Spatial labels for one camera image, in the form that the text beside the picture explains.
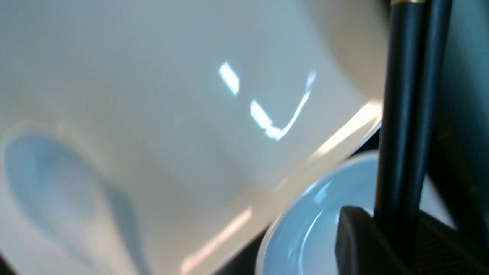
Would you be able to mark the large white square rice plate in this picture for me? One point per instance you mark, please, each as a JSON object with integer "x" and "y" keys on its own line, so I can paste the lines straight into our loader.
{"x": 160, "y": 137}

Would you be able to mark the small white dish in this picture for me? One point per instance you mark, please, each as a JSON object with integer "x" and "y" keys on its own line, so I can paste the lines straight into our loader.
{"x": 302, "y": 239}

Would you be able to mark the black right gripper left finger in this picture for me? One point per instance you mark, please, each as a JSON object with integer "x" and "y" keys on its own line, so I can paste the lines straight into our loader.
{"x": 362, "y": 249}

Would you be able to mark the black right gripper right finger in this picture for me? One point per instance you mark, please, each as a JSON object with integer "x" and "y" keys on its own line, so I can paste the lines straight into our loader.
{"x": 441, "y": 250}

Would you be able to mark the black chopstick gold band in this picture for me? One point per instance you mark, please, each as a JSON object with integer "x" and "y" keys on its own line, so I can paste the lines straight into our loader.
{"x": 432, "y": 45}
{"x": 405, "y": 32}

